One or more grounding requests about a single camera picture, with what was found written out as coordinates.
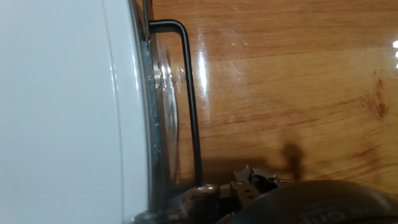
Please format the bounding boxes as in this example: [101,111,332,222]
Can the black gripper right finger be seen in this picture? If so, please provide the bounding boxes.
[231,164,290,208]

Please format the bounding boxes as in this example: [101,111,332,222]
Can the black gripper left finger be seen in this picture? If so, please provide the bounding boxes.
[133,184,221,224]

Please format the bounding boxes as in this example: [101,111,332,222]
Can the white drawer cabinet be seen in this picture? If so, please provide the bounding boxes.
[0,0,147,224]

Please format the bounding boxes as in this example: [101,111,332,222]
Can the glossy wooden board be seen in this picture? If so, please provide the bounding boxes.
[149,0,398,195]

